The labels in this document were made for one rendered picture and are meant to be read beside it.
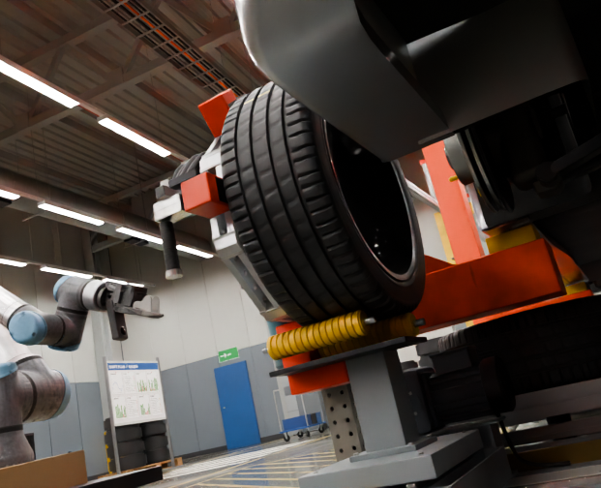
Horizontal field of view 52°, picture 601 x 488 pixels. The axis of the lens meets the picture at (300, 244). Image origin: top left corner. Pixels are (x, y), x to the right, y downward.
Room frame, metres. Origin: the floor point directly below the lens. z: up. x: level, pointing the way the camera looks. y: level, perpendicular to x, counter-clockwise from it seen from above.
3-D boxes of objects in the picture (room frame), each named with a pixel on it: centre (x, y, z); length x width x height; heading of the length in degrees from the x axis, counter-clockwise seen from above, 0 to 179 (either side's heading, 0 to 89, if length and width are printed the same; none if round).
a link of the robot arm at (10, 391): (1.66, 0.91, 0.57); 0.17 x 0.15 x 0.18; 167
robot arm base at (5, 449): (1.65, 0.91, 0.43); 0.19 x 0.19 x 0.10
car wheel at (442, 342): (2.17, -0.73, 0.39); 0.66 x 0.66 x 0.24
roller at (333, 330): (1.41, 0.01, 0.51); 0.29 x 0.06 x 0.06; 64
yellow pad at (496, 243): (1.82, -0.63, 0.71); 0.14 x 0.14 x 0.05; 64
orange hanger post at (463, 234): (3.79, -1.01, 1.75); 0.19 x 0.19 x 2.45; 64
